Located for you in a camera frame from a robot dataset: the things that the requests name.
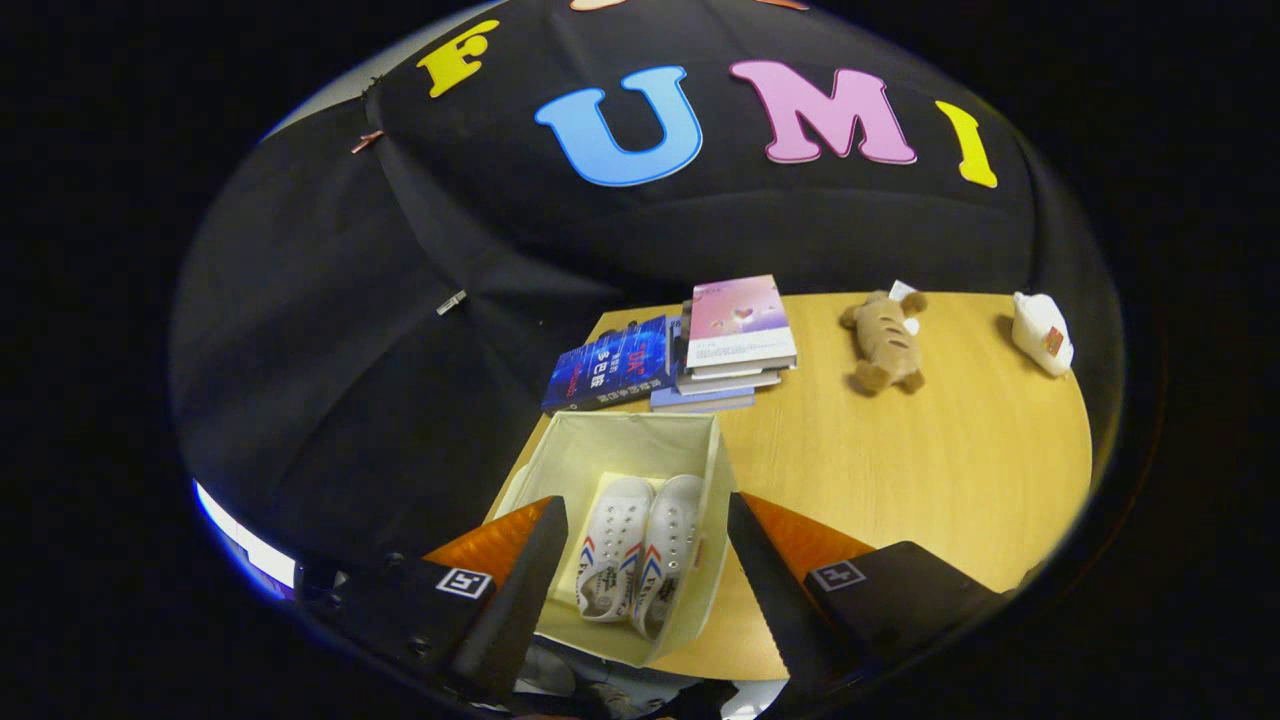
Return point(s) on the white plush toy red label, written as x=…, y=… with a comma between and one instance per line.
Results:
x=1040, y=335

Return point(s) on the pale yellow fabric storage box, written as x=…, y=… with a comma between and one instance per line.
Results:
x=560, y=460

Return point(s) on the red backdrop clip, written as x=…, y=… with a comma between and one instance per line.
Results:
x=366, y=141

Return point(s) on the pink book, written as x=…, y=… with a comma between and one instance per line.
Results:
x=740, y=320

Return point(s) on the grey book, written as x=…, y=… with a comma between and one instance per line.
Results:
x=730, y=380

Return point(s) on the pale blue book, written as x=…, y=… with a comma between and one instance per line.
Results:
x=700, y=402

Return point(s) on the black backdrop cloth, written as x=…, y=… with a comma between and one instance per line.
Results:
x=350, y=350

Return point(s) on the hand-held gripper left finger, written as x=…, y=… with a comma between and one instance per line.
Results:
x=520, y=600

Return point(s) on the dark blue book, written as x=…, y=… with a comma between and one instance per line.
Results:
x=610, y=365

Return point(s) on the silver backdrop clip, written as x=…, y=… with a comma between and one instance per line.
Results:
x=451, y=301

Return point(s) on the brown plush toy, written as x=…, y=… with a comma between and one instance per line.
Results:
x=885, y=340

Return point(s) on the computer monitor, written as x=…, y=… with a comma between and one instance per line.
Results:
x=250, y=550

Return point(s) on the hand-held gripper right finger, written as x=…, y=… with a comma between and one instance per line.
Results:
x=775, y=600

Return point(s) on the white striped shoe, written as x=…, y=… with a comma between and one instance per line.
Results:
x=672, y=530
x=612, y=530

